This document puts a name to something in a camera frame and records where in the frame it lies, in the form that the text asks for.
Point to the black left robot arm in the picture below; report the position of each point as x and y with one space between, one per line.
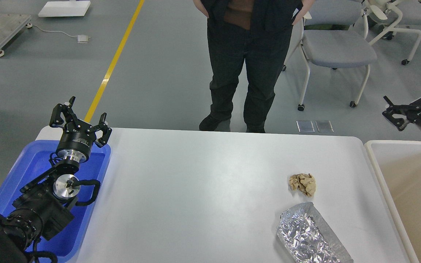
44 207

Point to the standing person in black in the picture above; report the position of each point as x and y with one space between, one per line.
251 33

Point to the crumpled brown paper ball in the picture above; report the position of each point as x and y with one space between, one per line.
305 183

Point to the right metal floor plate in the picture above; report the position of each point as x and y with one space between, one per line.
324 126

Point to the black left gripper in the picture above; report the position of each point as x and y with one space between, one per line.
77 138

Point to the white power adapter with cable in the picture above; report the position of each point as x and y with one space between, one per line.
79 38

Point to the beige plastic bin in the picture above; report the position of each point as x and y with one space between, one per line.
397 165

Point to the grey white chair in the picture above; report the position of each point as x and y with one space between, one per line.
334 48

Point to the metal floor plate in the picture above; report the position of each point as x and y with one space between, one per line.
305 126
324 126

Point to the left metal floor plate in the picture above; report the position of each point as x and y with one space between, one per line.
305 126

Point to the white flat board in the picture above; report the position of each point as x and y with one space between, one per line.
65 8

